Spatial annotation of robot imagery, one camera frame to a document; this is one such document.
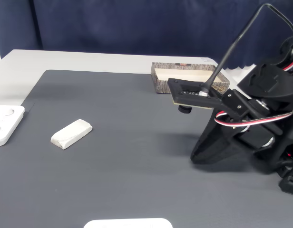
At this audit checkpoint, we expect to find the dark blue curtain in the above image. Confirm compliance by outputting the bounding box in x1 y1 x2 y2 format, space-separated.
0 0 293 71

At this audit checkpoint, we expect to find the white flat device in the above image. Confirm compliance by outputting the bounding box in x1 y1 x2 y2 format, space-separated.
83 218 173 228

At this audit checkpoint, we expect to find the white block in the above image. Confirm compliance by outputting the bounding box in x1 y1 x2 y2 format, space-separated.
50 119 93 150

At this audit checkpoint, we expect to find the white tray with round dents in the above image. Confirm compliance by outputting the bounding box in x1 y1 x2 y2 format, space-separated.
0 104 26 147

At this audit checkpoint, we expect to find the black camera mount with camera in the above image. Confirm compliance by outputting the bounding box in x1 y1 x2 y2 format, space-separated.
167 77 251 117

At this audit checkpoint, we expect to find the patterned cardboard box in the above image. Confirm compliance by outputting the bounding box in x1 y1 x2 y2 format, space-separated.
151 62 231 95

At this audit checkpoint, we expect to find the grey table mat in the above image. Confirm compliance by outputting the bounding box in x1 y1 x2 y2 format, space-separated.
0 69 293 228

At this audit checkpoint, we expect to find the red white black servo cable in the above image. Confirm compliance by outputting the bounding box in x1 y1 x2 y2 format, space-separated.
214 44 293 126

